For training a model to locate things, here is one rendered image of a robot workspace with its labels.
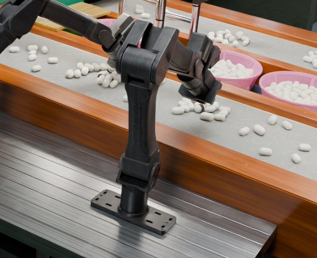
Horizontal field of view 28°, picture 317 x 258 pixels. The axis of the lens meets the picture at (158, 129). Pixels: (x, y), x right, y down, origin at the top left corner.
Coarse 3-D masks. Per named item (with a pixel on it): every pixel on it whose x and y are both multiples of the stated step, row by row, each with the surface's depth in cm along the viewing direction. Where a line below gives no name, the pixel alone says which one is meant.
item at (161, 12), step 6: (120, 0) 212; (150, 0) 206; (156, 0) 205; (162, 0) 204; (120, 6) 213; (162, 6) 205; (120, 12) 214; (162, 12) 206; (156, 18) 207; (162, 18) 207; (156, 24) 208; (162, 24) 208
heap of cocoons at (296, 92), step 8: (264, 88) 206; (272, 88) 207; (280, 88) 208; (288, 88) 208; (296, 88) 210; (304, 88) 209; (312, 88) 210; (280, 96) 203; (288, 96) 201; (296, 96) 205; (304, 96) 203; (312, 96) 204; (312, 104) 200
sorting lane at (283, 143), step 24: (24, 48) 217; (48, 48) 220; (72, 48) 222; (48, 72) 201; (96, 72) 205; (96, 96) 188; (120, 96) 190; (168, 96) 194; (216, 96) 197; (168, 120) 179; (192, 120) 180; (216, 120) 182; (240, 120) 183; (264, 120) 185; (288, 120) 187; (240, 144) 170; (264, 144) 172; (288, 144) 173; (312, 144) 174; (288, 168) 161; (312, 168) 162
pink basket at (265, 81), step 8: (272, 72) 212; (280, 72) 213; (288, 72) 214; (296, 72) 214; (264, 80) 208; (272, 80) 212; (280, 80) 213; (288, 80) 214; (296, 80) 214; (304, 80) 214; (312, 80) 213; (272, 96) 195; (296, 104) 191; (304, 104) 191
